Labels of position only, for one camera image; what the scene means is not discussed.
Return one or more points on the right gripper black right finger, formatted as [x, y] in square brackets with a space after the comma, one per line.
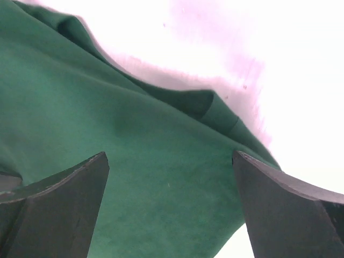
[287, 217]

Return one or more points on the green t shirt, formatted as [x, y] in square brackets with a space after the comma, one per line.
[171, 190]

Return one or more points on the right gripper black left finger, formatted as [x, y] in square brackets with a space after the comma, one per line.
[54, 217]

